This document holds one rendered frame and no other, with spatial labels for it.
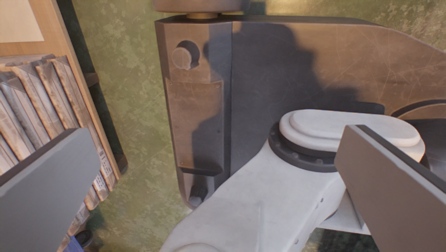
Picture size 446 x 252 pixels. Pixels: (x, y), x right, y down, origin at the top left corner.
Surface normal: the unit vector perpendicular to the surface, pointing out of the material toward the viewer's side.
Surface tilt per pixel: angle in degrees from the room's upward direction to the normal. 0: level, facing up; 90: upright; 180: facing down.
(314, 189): 90
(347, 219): 90
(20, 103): 90
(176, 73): 0
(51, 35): 0
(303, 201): 90
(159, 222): 0
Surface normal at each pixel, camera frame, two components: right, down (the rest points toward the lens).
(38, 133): 0.98, 0.05
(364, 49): -0.18, 0.51
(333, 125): 0.00, -0.86
